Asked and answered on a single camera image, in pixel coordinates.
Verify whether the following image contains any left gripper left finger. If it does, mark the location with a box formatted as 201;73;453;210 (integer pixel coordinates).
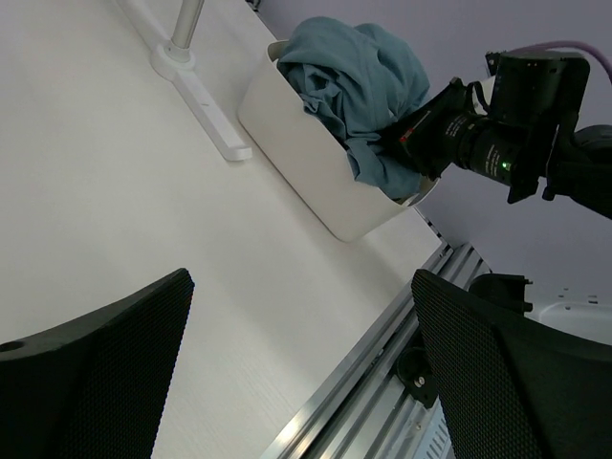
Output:
1;269;194;458

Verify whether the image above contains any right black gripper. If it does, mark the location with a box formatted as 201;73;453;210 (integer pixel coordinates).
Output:
382;76;484;181

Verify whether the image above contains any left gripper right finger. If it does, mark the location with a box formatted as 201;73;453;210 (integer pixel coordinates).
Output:
411;270;611;458

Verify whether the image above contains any blue-grey t shirt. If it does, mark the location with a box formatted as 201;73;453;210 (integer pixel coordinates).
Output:
276;16;430;200

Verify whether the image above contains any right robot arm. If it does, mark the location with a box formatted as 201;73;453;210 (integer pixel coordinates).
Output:
381;42;611;340

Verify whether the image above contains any white laundry basket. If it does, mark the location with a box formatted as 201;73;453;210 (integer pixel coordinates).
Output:
237;41;437;242

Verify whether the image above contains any white metal clothes rack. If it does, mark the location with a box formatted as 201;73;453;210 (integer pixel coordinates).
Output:
117;0;253;163

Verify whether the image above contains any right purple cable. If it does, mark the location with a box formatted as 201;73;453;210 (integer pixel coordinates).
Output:
518;39;612;87

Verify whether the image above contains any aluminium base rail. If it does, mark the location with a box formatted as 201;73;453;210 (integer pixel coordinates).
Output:
255;241;493;459

